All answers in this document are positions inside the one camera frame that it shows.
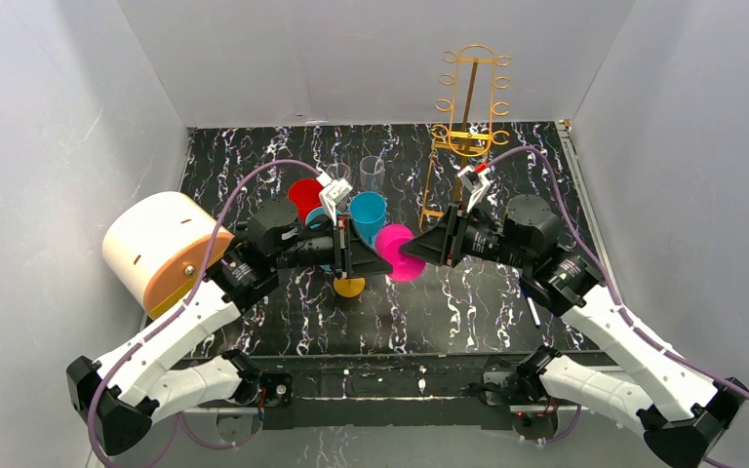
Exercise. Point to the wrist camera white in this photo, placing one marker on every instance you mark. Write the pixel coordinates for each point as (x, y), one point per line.
(474, 180)
(334, 191)

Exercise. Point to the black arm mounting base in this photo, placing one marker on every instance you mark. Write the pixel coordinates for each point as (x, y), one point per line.
(404, 391)

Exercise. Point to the gold wire glass rack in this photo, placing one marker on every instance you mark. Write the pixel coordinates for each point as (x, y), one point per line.
(470, 111)

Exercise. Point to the blue wine glass front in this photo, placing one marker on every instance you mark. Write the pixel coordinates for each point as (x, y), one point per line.
(319, 216)

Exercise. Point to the blue wine glass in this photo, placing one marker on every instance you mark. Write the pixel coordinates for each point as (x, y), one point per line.
(319, 216)
(368, 212)

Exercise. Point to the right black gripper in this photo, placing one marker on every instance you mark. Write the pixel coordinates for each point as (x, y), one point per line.
(450, 235)

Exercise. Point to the clear champagne flute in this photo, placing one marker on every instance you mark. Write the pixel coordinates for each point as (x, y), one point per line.
(339, 173)
(372, 173)

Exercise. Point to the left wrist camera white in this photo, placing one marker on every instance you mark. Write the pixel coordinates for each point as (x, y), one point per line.
(334, 191)

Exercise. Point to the yellow wine glass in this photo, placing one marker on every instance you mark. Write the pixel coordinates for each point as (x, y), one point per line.
(349, 287)

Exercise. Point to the white orange cylinder spool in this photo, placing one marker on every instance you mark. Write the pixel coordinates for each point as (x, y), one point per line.
(156, 248)

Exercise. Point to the pink wine glass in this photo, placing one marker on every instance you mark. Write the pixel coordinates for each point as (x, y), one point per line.
(388, 243)

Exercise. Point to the red wine glass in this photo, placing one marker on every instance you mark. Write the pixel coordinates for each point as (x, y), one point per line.
(304, 193)

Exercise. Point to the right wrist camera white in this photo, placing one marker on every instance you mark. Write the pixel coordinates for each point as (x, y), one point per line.
(474, 180)

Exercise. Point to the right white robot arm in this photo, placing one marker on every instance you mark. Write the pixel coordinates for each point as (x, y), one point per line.
(680, 414)

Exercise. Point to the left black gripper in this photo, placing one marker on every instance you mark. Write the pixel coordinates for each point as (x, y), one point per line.
(342, 247)

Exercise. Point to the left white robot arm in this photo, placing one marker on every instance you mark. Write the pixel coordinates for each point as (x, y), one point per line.
(122, 393)

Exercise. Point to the blue white marker pen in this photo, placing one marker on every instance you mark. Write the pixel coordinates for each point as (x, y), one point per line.
(534, 312)

